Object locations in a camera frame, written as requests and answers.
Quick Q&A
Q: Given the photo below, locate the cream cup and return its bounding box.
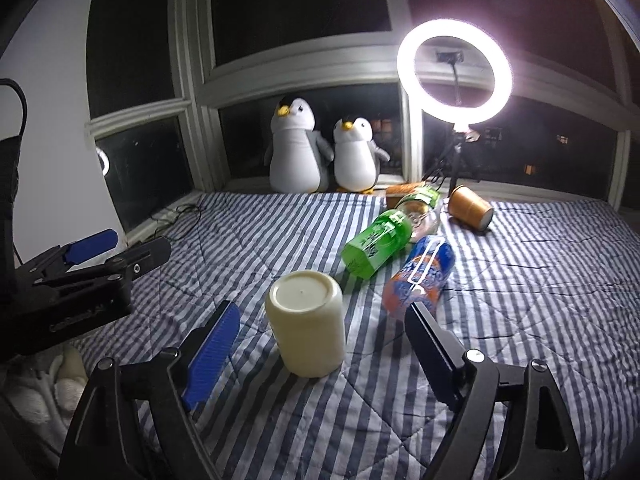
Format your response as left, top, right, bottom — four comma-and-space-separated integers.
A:
264, 270, 347, 379

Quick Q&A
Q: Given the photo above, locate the blue striped blanket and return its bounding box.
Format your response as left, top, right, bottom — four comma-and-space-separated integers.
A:
65, 189, 640, 480

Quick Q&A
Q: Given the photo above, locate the clear bottle with green label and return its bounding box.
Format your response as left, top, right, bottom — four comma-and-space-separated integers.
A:
395, 186, 444, 244

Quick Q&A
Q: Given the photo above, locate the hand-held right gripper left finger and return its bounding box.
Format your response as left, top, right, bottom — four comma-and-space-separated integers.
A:
57, 300, 241, 480

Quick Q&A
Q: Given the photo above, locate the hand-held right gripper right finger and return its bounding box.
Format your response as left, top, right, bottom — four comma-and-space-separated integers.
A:
404, 304, 587, 480

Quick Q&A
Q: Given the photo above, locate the orange and blue soda bottle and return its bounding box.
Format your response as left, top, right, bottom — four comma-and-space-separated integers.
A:
382, 234, 456, 322

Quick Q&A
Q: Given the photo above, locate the large penguin plush toy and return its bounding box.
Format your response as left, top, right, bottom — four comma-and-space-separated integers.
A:
263, 96, 335, 194

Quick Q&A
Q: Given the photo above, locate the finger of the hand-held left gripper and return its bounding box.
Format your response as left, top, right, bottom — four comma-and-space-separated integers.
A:
20, 228, 120, 281
35, 236, 173, 302

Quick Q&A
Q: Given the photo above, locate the green plastic bottle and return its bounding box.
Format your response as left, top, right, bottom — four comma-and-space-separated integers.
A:
341, 208, 414, 279

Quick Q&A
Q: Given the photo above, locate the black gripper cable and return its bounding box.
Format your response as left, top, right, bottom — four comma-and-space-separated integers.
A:
0, 78, 28, 142

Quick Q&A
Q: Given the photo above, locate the black tripod stand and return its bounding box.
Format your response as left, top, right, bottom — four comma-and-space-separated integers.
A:
421, 127, 484, 194

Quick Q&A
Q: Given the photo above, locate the white fluffy cloth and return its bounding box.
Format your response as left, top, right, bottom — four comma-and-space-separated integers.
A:
0, 344, 90, 463

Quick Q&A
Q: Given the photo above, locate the white window frame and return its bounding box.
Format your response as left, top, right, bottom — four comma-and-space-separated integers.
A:
82, 0, 640, 233

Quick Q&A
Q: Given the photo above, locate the ring light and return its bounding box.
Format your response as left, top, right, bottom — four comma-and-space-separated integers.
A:
397, 18, 514, 129

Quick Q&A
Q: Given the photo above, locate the phone holder clamp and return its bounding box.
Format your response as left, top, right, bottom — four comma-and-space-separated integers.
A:
434, 48, 465, 107

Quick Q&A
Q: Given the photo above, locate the small penguin plush toy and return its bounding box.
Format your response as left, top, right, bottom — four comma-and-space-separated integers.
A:
332, 117, 391, 195

